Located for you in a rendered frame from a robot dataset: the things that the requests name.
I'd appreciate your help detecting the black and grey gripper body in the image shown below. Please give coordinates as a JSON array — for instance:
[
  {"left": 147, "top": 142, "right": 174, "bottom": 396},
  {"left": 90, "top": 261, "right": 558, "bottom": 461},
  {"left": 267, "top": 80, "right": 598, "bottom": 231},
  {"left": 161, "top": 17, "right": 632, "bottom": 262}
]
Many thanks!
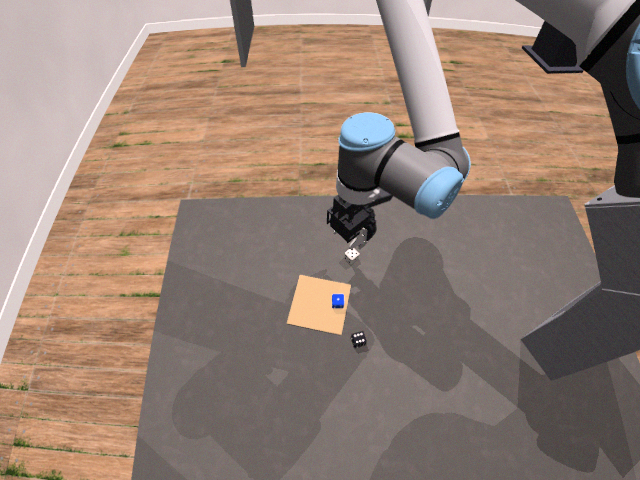
[{"left": 327, "top": 194, "right": 375, "bottom": 243}]

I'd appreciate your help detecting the black die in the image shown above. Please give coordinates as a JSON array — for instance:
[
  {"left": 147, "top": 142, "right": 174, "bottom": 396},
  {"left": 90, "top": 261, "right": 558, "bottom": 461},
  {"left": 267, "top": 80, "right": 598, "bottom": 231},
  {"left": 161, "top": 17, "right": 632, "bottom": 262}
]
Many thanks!
[{"left": 351, "top": 331, "right": 367, "bottom": 348}]

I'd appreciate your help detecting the tan flat mat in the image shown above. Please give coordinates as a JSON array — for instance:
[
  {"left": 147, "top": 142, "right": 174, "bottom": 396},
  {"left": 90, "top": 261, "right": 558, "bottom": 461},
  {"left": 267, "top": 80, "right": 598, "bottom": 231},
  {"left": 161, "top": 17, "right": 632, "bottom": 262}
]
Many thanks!
[{"left": 287, "top": 275, "right": 351, "bottom": 335}]

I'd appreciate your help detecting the blue die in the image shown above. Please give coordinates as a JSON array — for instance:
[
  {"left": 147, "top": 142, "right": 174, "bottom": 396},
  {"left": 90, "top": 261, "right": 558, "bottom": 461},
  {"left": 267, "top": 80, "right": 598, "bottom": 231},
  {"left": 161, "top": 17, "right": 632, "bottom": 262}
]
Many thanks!
[{"left": 332, "top": 294, "right": 344, "bottom": 309}]

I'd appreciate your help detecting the white die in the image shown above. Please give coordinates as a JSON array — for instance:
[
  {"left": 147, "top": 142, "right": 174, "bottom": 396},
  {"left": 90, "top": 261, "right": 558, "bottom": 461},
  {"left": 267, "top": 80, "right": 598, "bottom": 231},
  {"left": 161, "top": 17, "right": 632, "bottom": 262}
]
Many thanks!
[{"left": 344, "top": 248, "right": 359, "bottom": 264}]

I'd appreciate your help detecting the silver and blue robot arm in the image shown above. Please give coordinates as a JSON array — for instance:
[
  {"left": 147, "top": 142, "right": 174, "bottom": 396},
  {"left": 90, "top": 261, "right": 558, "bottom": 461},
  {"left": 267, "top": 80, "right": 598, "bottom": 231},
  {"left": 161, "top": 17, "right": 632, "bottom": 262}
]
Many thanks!
[{"left": 336, "top": 0, "right": 640, "bottom": 219}]

